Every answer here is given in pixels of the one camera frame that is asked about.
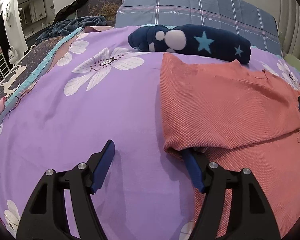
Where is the beige curtain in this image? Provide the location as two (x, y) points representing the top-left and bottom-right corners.
(277, 0), (300, 60)

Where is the coral red knit garment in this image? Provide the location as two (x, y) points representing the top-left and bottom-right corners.
(160, 53), (300, 236)

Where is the green cushion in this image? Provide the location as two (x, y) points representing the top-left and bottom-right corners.
(284, 54), (300, 72)

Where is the blue plaid pillow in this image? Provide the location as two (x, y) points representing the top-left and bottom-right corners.
(115, 0), (281, 55)

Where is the navy star plush garment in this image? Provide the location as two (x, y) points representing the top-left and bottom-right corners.
(128, 24), (251, 64)

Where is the teal fuzzy blanket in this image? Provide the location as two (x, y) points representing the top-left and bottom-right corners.
(35, 16), (106, 45)

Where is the white shelf rack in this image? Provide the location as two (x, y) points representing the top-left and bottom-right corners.
(0, 54), (10, 77)

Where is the dark floral pillow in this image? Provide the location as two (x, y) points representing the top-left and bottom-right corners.
(76, 0), (123, 27)

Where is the purple floral duvet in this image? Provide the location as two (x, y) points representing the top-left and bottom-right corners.
(0, 27), (300, 239)

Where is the black cloth on pillow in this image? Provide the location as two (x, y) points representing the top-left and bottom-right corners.
(53, 0), (89, 24)

